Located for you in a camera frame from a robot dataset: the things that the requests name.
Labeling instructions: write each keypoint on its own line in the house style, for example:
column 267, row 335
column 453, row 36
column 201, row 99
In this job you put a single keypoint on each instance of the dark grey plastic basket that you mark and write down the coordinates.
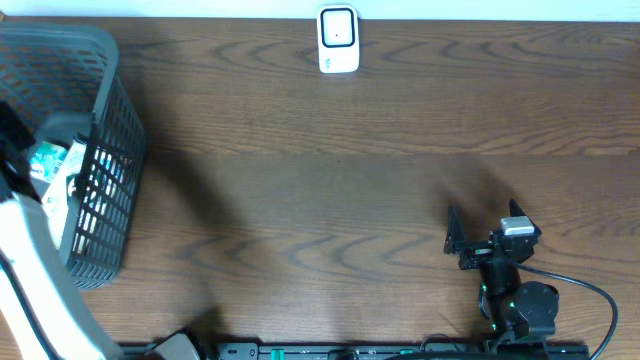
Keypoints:
column 62, row 82

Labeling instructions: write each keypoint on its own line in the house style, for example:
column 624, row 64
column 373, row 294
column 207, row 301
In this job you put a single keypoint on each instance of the white blue snack bag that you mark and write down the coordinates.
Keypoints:
column 56, row 198

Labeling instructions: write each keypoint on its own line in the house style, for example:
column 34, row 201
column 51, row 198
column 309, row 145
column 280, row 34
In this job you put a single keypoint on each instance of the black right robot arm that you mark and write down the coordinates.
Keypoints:
column 520, row 312

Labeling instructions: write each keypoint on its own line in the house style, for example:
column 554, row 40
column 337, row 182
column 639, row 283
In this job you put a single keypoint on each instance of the green tissue box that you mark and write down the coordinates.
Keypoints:
column 46, row 161

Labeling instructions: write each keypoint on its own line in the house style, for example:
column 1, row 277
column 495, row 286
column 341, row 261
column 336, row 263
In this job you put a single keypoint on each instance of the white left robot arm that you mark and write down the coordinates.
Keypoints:
column 44, row 310

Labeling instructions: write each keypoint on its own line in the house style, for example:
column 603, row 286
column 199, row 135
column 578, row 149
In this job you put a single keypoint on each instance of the black mounting rail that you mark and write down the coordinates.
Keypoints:
column 437, row 349

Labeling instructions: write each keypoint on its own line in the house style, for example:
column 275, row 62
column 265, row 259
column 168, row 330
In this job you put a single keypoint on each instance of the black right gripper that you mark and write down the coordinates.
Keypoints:
column 455, row 243

